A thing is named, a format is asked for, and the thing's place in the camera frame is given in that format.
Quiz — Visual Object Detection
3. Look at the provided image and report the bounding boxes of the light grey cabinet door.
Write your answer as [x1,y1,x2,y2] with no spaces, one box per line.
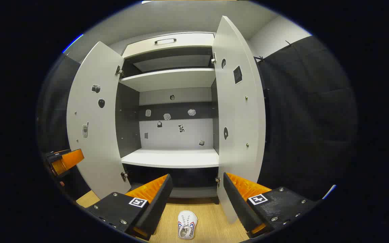
[211,15,266,224]
[66,41,131,199]

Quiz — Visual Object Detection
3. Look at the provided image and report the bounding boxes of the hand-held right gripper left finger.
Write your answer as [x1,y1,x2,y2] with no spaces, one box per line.
[85,174,174,241]

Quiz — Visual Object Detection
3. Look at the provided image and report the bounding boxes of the white shoe with striped side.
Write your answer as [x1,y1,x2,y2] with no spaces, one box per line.
[177,210,198,240]

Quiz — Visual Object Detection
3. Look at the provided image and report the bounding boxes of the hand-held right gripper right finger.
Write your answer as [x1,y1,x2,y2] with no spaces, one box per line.
[223,172,320,238]

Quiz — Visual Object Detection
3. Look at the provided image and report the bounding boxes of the white cabinet drawer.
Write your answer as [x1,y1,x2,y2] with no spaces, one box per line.
[122,32,215,58]

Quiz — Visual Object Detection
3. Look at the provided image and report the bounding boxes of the grey white shoe cabinet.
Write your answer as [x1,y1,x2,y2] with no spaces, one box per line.
[115,31,220,199]

